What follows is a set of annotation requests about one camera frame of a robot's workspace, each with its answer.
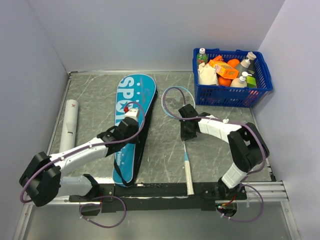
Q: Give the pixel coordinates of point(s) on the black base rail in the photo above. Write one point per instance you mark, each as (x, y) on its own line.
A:
(161, 196)

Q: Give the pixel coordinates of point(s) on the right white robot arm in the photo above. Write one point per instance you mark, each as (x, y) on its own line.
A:
(247, 146)

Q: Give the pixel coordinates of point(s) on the orange carton box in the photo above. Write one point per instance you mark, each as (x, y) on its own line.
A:
(223, 69)

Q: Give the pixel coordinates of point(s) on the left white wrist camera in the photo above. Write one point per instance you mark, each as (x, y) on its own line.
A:
(132, 113)

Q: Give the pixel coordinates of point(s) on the orange fruit back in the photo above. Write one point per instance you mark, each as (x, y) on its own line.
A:
(233, 62)

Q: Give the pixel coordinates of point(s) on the blue racket cover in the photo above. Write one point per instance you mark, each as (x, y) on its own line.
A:
(133, 91)

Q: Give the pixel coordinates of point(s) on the grey pump bottle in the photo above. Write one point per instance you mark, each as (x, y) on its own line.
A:
(247, 64)

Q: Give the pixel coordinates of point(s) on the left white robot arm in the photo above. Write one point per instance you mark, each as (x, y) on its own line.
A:
(45, 177)

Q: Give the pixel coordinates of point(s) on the orange fruit front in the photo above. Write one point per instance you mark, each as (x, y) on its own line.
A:
(224, 81)

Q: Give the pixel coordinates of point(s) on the green drink bottle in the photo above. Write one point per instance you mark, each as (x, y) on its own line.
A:
(202, 57)

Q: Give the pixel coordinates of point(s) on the blue plastic basket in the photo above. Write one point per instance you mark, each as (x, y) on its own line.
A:
(211, 95)

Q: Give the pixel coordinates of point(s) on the white pump bottle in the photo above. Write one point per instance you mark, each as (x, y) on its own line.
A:
(240, 82)

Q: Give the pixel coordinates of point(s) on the beige cloth bag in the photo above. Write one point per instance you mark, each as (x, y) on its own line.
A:
(207, 75)

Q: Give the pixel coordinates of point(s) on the orange fruit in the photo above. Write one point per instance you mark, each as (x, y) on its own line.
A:
(224, 81)
(233, 62)

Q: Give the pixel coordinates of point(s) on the white shuttlecock tube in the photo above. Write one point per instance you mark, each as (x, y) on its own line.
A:
(69, 126)

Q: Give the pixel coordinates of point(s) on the green box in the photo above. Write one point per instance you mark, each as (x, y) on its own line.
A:
(251, 82)

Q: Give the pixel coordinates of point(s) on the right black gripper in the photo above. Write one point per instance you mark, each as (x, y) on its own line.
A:
(184, 135)

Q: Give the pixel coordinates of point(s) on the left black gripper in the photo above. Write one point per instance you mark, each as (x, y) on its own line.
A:
(136, 129)

